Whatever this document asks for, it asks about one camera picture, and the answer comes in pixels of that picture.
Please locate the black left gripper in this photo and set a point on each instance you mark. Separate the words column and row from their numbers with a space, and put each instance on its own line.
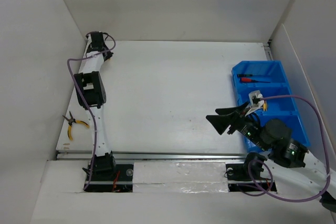
column 109, row 53

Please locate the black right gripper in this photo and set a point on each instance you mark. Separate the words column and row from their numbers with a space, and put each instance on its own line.
column 226, row 116

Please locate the red handled screwdriver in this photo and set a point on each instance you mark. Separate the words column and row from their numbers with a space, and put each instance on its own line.
column 249, row 80

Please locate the green black precision screwdriver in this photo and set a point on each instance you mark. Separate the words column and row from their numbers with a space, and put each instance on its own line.
column 244, row 75

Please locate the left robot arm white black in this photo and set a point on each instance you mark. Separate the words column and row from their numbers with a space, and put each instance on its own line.
column 91, row 96

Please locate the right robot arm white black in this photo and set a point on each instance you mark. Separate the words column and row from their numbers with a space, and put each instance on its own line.
column 286, row 152

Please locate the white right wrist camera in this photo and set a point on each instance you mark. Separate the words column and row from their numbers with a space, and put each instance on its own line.
column 256, row 102

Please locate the metal mounting rail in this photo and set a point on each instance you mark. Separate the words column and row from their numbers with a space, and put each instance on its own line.
column 162, row 168

